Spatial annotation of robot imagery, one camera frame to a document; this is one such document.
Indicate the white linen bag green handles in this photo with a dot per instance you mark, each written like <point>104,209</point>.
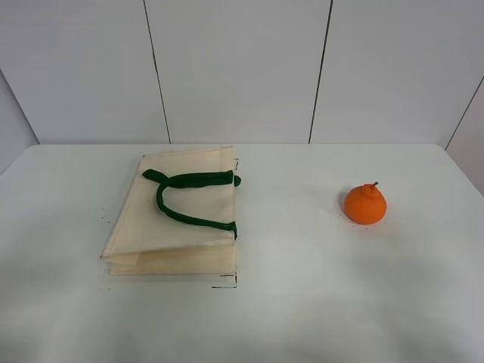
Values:
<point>178,217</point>

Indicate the orange fruit with stem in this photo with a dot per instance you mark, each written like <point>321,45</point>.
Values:
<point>365,204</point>

